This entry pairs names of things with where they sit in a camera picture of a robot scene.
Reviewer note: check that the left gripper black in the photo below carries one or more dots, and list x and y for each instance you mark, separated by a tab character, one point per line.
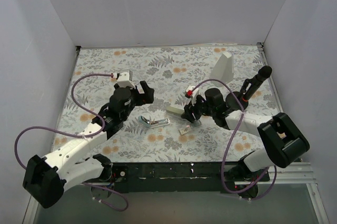
139	95

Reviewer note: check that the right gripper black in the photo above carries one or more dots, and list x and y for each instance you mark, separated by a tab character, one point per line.
196	108

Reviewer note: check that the white staple box sleeve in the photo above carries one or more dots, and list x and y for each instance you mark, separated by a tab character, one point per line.
185	130

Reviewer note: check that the beige stapler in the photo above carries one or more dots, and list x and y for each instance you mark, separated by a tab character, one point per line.
178	113

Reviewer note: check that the light blue stapler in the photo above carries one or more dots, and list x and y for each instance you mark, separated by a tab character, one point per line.
153	123

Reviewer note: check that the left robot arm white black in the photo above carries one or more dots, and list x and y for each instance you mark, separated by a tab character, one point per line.
47	178

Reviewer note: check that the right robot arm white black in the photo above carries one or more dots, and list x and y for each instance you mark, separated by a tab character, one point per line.
283	143

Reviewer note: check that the floral table mat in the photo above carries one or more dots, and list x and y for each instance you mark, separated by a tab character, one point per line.
168	70

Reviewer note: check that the black microphone stand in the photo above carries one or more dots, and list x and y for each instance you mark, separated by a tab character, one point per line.
240	98

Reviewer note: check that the white wedge-shaped block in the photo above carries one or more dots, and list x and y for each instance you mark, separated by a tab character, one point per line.
224	68

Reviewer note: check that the black microphone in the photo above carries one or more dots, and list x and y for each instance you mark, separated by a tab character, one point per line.
256	83

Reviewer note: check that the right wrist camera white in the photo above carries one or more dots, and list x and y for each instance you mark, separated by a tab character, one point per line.
191	92

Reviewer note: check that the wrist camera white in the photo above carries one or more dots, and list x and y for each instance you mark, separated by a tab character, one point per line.
124	80
191	92

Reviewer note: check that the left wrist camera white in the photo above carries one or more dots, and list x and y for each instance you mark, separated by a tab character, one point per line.
124	80

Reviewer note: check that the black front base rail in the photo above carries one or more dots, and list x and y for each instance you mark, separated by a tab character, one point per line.
130	177

